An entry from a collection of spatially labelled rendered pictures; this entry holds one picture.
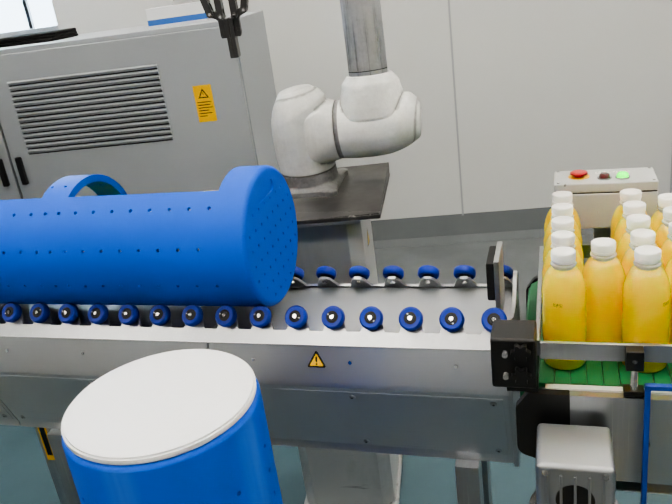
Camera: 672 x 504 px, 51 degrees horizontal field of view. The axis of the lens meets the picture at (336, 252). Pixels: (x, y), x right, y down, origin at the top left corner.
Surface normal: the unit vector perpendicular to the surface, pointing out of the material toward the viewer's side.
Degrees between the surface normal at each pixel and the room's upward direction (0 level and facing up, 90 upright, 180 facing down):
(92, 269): 93
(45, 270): 93
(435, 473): 0
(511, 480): 0
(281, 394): 110
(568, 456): 0
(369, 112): 84
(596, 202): 90
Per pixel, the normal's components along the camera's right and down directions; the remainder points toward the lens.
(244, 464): 0.83, 0.10
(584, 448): -0.13, -0.92
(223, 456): 0.69, 0.18
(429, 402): -0.20, 0.69
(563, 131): -0.13, 0.38
